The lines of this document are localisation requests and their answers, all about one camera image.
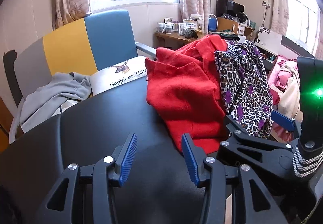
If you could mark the white printed pillow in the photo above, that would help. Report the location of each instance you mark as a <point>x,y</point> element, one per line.
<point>118,74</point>

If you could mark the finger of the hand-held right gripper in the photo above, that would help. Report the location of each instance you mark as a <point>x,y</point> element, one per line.
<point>282,119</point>
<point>252,143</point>

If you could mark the wooden cabinet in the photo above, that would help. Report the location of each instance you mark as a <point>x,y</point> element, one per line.
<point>228,25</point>

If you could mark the narrow window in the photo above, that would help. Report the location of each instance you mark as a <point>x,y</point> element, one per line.
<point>301,17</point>

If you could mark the grey garment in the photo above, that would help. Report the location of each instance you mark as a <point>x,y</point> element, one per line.
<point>50,98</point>

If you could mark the group of small jars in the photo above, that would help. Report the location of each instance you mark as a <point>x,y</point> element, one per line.
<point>180,27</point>

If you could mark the white floral box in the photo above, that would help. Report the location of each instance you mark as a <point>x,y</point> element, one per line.
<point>268,35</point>

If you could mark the red knit sweater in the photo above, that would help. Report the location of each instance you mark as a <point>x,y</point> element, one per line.
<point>186,93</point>

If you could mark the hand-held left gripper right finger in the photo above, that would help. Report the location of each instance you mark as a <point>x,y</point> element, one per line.
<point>190,158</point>

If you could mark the leopard print garment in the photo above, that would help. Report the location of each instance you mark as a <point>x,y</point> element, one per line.
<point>242,88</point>

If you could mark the pink blanket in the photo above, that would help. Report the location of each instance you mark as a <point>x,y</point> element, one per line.
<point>280,72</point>

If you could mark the person's right forearm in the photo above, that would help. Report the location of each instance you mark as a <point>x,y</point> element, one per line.
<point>306,161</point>

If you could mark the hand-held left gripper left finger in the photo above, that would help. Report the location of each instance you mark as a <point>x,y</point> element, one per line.
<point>128,158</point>

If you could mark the grey yellow blue sofa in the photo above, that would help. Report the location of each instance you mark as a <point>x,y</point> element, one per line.
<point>75,45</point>

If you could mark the black monitor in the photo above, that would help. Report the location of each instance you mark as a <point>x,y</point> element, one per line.
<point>228,7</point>

